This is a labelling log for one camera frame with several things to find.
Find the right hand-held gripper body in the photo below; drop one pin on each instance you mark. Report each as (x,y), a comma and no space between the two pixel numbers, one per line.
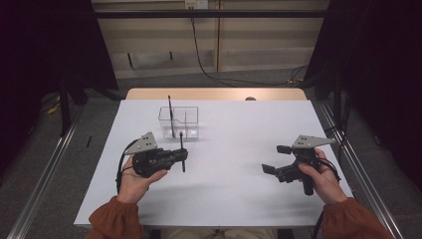
(305,154)

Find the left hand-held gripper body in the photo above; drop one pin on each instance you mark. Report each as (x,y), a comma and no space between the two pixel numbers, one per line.
(149,162)

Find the black pen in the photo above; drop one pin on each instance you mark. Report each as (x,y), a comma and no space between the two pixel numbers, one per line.
(170,113)
(181,141)

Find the clear acrylic organizer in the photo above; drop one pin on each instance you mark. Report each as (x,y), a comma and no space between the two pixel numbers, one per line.
(190,131)

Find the person's left hand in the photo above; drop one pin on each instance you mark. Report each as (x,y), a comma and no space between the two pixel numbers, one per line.
(132,186)

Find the person's right hand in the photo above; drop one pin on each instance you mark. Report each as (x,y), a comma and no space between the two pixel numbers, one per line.
(326,184)

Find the white table sheet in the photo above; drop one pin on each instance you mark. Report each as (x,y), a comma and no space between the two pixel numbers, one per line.
(232,132)

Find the dark table grommet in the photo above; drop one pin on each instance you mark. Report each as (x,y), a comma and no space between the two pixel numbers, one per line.
(250,98)

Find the black metal stand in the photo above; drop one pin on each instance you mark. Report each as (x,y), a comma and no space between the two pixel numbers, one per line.
(64,109)

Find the black curtain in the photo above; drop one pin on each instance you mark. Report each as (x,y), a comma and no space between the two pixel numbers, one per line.
(381,66)
(33,49)

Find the black metal crossbar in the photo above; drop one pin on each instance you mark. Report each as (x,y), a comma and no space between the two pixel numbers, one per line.
(212,14)

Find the aluminium floor rail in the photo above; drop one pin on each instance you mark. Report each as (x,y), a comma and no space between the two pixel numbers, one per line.
(360,172)
(45,179)

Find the white wall outlet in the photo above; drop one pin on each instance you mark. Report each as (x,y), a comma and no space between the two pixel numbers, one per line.
(196,4)

